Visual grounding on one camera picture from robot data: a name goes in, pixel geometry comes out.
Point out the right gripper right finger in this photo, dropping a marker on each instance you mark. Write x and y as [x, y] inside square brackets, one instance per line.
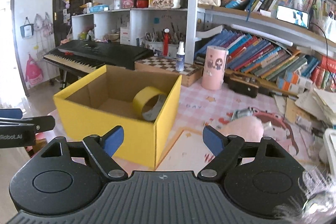
[226, 151]

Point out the white bookshelf unit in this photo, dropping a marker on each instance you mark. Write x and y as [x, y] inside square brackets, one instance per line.
[260, 25]

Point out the yellow tape roll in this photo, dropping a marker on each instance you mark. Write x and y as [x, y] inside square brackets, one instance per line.
[148, 103]

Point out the smartphone with lit screen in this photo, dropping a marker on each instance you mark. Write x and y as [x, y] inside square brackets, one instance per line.
[293, 16]

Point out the white spray bottle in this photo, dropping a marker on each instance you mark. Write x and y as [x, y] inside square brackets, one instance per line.
[180, 58]

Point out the orange white medicine box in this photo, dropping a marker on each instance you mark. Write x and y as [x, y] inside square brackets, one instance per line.
[294, 83]

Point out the pink cylindrical canister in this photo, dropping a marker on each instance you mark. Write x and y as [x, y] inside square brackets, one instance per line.
[214, 68]

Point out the pink plush pig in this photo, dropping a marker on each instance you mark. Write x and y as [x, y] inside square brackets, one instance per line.
[249, 128]

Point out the red round jar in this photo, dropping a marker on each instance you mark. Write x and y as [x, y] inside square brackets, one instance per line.
[142, 4]

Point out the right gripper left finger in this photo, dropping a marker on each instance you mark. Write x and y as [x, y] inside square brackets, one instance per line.
[100, 150]

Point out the pink cartoon desk mat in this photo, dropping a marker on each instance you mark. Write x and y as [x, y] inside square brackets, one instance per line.
[198, 107]

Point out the pen holder with brushes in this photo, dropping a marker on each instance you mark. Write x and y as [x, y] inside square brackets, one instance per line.
[155, 40]

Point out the pink backpack on wall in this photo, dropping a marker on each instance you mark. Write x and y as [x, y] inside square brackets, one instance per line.
[33, 73]

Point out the red marker bottle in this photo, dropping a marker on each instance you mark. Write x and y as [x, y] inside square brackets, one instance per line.
[166, 42]

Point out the wooden chessboard box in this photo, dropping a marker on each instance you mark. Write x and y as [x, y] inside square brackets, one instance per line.
[190, 74]

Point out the white device at edge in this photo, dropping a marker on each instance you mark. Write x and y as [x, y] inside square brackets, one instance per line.
[329, 143]

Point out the yellow cardboard box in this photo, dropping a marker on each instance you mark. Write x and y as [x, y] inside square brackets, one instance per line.
[103, 99]

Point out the stack of loose papers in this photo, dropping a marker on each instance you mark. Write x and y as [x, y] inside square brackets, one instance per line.
[307, 105]

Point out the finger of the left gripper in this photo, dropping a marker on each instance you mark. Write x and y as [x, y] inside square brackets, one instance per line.
[37, 124]

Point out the dark brown wooden box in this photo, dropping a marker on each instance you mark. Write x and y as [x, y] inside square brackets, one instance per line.
[243, 85]

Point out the black electronic keyboard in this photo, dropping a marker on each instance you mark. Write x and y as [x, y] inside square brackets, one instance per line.
[82, 57]

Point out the white cubby shelf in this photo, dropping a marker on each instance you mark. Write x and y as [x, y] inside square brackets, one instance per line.
[131, 25]

